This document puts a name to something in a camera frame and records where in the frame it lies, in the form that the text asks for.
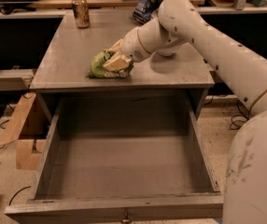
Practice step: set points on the open grey top drawer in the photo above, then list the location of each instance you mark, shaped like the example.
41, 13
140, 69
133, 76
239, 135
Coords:
98, 170

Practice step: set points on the drawer knob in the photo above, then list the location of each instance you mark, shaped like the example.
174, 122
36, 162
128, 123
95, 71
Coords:
126, 220

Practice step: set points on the green jalapeno chip bag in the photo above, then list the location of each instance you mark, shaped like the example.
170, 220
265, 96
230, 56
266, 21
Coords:
96, 69

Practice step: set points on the grey wooden cabinet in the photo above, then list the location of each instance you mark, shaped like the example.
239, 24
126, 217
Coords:
86, 63

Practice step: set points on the blue chip bag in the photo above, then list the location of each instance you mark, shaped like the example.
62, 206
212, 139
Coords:
144, 9

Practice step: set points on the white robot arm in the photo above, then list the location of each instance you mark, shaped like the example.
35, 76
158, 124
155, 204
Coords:
244, 72

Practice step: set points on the gold soda can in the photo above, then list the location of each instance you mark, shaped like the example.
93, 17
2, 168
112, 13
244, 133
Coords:
81, 13

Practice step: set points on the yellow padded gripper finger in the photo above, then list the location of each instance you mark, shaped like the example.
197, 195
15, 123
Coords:
117, 62
116, 47

